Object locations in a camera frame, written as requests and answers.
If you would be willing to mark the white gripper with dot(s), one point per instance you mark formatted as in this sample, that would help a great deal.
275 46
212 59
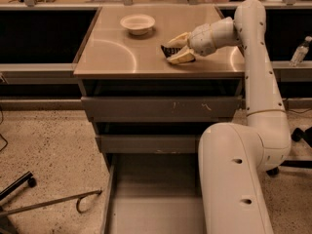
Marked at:
201 40

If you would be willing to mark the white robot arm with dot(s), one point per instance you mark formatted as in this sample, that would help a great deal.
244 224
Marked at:
230 155

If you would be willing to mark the grey top drawer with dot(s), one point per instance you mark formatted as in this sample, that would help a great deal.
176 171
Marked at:
161 100

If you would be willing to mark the grey drawer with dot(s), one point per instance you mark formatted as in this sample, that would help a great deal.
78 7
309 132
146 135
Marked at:
161 100
150 137
153 194

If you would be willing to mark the grey middle drawer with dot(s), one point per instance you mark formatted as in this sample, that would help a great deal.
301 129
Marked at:
150 137

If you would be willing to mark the grey bottom drawer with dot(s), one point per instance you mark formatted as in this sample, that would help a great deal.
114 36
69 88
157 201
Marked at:
153 194

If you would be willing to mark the white paper bowl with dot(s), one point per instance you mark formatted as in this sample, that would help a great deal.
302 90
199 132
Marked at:
137 24

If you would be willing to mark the clear plastic water bottle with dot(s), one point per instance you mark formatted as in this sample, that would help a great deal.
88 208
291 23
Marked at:
301 52

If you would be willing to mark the black office chair base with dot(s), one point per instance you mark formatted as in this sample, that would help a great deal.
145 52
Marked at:
300 156

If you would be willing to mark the grey metal bar with hook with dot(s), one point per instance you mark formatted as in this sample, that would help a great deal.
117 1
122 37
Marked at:
77 197

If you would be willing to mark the black chair leg with caster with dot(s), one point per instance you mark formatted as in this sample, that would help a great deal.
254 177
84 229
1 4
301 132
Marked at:
26 178

